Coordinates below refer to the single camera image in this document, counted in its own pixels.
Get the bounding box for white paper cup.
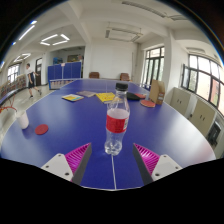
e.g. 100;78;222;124
14;109;30;130

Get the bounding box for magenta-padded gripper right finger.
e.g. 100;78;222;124
132;142;184;186

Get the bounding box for red-legged blue table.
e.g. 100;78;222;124
0;88;24;114

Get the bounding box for person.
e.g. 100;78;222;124
25;62;43;100

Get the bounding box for tall black-framed window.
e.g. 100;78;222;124
143;46;166;88

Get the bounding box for brown chair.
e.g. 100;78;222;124
88;71;101;80
119;72;131;82

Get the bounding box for yellow and blue book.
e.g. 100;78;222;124
61;93;85;103

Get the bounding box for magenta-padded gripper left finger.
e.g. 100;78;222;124
40;142;93;186

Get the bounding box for ceiling strip lights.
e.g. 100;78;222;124
11;19;71;64

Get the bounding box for clear red-labelled water bottle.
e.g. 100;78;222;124
104;82;131;157

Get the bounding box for colourful shelf unit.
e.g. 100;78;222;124
0;73;28;98

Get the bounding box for brown cardboard box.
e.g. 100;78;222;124
148;79;166;106

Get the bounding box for blue partition boards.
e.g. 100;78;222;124
47;60;83;82

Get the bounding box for red table tennis paddle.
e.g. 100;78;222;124
139;99;157;109
134;92;147;100

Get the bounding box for flat round red coaster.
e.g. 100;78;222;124
34;123;50;136

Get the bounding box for ceiling air conditioner unit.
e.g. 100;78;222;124
104;26;143;44

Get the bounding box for dark wooden door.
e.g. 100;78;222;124
35;58;43;87

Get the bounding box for blue-framed barrier panel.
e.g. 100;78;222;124
48;78;81;91

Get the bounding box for grey thin book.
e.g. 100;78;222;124
76;90;97;98

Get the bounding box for wide black-framed window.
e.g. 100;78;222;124
181;54;224;115

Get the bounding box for beige wall cabinet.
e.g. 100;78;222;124
189;98;217;138
169;87;193;116

